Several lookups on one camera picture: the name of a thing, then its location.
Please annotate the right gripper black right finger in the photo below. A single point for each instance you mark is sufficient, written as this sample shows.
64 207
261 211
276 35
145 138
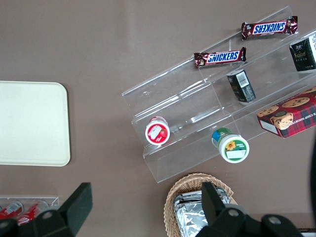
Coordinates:
212 207

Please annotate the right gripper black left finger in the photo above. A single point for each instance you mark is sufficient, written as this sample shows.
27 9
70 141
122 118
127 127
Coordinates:
76 205

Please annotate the light wicker basket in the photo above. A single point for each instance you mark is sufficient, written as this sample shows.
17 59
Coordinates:
172 195

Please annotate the cream rectangular plastic tray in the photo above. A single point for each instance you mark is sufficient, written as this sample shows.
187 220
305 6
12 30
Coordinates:
32 123

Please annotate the clear acrylic bottle rack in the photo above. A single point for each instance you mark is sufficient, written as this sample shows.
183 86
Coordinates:
53 200

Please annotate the foil wrapped pack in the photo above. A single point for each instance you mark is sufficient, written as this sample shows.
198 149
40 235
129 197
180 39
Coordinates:
188 219
184 197

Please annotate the red cola bottle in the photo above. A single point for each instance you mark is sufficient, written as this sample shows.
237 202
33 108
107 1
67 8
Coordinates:
10 209
29 214

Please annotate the green lid sunflower cup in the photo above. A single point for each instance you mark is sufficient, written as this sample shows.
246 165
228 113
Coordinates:
233 148

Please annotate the red lid strawberry yogurt cup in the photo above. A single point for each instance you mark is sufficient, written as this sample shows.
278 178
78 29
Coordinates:
157 133

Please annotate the clear acrylic stepped shelf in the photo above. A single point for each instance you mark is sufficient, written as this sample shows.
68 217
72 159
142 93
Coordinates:
172 98

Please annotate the red tartan cookie box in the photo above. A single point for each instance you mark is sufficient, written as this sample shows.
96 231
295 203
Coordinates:
296 116

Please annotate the small black barcode carton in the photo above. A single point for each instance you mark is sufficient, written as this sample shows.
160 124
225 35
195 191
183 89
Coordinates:
243 85

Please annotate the Snickers chocolate bar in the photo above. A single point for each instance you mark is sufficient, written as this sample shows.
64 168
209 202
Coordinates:
222 57
269 27

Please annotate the black and white carton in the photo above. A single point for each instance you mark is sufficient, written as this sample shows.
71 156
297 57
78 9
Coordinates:
302 55

